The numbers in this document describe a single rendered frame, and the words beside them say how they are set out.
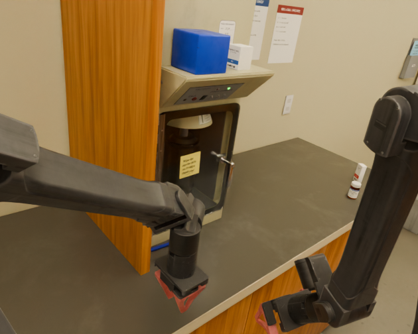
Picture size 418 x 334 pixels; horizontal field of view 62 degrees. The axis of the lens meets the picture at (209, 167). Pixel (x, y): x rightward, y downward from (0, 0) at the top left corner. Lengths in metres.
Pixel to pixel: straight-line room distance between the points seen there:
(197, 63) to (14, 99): 0.64
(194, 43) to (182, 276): 0.50
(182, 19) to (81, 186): 0.59
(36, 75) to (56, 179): 0.87
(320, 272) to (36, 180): 0.54
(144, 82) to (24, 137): 0.49
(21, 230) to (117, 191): 0.82
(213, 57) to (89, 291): 0.68
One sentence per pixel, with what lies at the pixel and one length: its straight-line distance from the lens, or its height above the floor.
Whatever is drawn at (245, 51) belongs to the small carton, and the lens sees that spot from 0.98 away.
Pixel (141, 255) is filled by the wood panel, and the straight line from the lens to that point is 1.02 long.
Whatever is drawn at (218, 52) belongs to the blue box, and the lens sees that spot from 0.87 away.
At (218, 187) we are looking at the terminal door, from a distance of 1.21.
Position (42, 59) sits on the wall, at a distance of 1.25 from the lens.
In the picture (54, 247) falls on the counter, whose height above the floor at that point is 0.94.
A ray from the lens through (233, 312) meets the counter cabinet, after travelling 1.18.
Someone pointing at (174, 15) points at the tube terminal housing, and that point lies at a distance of 0.91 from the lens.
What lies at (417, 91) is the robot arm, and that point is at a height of 1.61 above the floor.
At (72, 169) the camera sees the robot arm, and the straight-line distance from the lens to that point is 0.43.
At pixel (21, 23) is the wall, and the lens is 1.22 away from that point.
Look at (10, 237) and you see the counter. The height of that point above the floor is 0.94.
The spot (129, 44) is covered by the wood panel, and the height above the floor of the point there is 1.56.
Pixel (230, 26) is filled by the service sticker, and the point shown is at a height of 1.61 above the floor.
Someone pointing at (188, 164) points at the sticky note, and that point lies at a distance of 1.06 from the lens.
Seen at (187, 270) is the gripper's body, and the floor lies 1.21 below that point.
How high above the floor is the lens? 1.68
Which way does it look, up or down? 26 degrees down
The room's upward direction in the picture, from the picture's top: 8 degrees clockwise
